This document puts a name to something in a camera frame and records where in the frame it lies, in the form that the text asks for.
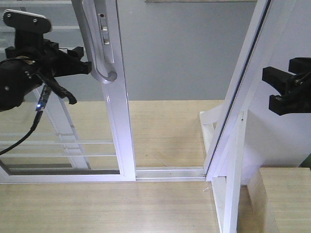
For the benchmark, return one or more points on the light wooden step block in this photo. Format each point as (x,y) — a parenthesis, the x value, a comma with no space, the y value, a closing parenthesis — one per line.
(281,199)

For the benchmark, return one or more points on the white door frame post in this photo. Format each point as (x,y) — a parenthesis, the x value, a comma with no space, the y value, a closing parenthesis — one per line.
(224,126)

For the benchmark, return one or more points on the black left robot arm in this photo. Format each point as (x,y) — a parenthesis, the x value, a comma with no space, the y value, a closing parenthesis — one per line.
(12,92)

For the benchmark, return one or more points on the door lock plate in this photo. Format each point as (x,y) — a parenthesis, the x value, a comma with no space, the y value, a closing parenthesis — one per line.
(102,19)

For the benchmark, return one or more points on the white framed transparent sliding door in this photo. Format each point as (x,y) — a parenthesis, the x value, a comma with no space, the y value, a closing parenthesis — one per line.
(90,141)

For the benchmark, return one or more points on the grey metal door handle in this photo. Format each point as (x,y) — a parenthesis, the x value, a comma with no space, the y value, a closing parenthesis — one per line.
(89,28)

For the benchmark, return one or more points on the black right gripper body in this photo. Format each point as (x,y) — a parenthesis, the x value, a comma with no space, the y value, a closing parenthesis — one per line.
(294,87)

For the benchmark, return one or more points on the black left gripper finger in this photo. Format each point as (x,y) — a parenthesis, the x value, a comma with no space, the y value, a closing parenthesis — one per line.
(66,67)
(51,85)

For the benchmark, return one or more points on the white wall panel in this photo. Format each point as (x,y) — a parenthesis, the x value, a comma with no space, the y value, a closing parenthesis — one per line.
(272,140)

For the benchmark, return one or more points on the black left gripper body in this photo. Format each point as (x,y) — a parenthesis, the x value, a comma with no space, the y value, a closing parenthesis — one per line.
(32,53)

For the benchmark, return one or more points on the aluminium door floor track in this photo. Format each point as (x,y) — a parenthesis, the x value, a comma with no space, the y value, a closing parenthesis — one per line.
(170,174)

